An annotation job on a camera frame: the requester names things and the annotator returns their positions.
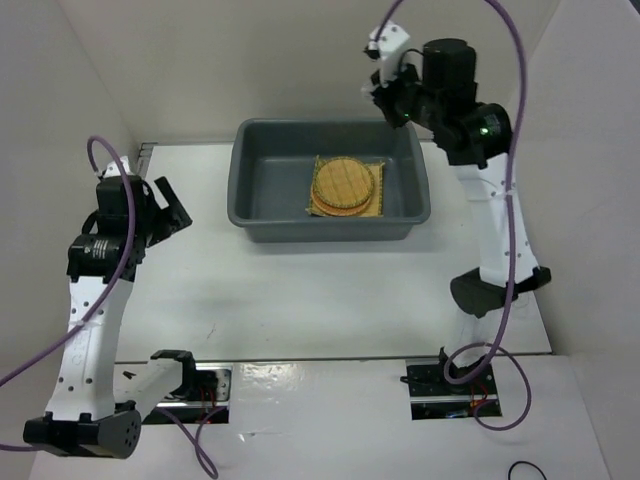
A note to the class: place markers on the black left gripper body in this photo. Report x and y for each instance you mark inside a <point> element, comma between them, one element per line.
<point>158,223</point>

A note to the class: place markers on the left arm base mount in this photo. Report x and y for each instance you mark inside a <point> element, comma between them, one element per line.
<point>210,390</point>

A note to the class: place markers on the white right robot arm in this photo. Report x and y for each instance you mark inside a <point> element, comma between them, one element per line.
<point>477,139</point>

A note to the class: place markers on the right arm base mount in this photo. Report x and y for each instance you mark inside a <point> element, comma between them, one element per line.
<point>432,398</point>

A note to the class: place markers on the grey plastic bin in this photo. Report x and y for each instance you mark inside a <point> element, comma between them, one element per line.
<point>270,178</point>

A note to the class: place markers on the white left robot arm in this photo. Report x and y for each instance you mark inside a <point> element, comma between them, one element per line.
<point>86,415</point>

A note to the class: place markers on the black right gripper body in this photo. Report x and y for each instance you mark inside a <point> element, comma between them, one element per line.
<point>401,100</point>

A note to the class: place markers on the round orange woven tray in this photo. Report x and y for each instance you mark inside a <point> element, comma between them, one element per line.
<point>325,209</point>

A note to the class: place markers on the round yellow bamboo tray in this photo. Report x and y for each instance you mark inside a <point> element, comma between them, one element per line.
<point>342,182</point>

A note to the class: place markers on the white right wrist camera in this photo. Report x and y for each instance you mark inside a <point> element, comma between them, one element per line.
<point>385,46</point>

